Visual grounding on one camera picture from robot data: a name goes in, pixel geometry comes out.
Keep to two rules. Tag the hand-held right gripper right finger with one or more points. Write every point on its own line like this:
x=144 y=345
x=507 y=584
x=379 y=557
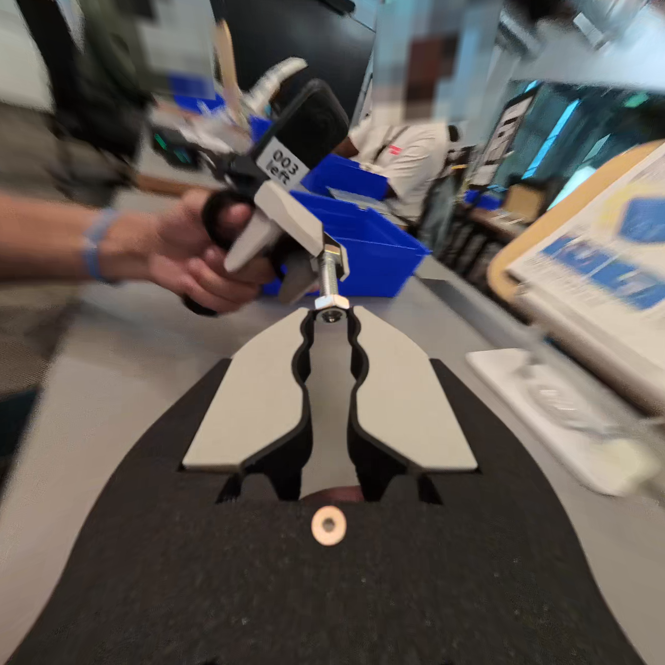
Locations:
x=416 y=410

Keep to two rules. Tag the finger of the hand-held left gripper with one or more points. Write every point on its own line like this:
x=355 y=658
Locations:
x=296 y=281
x=301 y=220

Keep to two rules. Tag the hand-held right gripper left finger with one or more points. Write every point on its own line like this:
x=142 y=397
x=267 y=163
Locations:
x=244 y=410

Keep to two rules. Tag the silver bolt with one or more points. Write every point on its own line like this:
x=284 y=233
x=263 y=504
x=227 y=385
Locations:
x=328 y=272

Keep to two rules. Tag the silver hex nut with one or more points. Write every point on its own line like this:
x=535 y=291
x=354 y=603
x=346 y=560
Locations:
x=330 y=306

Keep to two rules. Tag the blue plastic bin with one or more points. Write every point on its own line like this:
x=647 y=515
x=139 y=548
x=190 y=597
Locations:
x=348 y=177
x=374 y=260
x=197 y=94

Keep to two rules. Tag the grey desk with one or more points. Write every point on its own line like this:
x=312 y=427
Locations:
x=104 y=416

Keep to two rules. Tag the person's left hand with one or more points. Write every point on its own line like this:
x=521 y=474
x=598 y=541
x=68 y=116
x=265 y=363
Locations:
x=187 y=260

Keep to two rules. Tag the black digital timer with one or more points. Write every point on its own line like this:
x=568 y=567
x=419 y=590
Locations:
x=175 y=148

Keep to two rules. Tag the blue wristband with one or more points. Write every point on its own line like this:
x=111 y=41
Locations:
x=97 y=244

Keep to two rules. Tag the printed instruction sheet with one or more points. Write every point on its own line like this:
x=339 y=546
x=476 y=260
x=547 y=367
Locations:
x=613 y=249

